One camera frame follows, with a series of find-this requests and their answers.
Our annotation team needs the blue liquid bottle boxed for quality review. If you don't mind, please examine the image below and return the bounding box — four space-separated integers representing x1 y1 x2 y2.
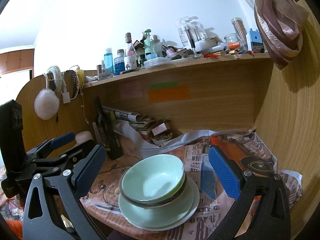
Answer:
104 48 113 72

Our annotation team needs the dark wine bottle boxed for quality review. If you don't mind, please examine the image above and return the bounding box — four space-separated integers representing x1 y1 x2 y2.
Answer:
94 96 123 160

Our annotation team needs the vintage newspaper print mat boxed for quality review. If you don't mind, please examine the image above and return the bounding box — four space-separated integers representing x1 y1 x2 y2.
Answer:
81 132 303 239

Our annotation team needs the green sticky note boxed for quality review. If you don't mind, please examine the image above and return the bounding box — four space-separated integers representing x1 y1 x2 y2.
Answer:
149 81 178 90

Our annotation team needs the orange sticky note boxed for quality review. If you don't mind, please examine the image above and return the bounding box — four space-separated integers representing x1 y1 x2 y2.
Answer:
148 86 190 102

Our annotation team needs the pink sticky note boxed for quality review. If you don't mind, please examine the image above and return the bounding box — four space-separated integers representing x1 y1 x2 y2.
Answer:
119 81 143 99

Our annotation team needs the large white plate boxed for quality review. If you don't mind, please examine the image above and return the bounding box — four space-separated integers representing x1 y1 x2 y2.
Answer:
130 177 201 231

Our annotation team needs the mint green plate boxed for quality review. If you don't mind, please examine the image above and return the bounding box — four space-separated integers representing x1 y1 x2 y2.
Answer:
118 175 197 229

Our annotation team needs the wooden shelf board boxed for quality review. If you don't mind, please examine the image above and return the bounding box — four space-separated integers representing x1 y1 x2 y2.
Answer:
84 53 272 89

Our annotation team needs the white fluffy earmuff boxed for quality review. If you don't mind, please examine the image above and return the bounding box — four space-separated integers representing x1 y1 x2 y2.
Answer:
34 89 60 120

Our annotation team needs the small mint green bowl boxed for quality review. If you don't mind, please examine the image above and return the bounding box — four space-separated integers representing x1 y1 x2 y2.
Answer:
121 154 185 200

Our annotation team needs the stack of papers and magazines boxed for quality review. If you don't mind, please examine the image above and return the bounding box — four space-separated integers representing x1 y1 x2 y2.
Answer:
103 106 156 141

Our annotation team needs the white black-dotted bowl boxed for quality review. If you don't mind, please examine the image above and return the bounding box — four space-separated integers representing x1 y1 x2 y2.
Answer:
119 172 187 209

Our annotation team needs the cream mug with handle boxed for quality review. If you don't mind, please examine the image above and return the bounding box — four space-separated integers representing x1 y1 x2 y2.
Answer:
75 131 93 146

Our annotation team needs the small white box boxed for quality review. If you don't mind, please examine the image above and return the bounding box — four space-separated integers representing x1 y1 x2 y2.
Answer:
152 122 171 136

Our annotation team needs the small bowl of coins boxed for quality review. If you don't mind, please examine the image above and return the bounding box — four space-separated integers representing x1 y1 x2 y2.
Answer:
151 132 173 147

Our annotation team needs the white crumpled paper sheet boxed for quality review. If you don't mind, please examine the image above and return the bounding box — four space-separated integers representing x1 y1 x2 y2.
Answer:
114 121 253 159

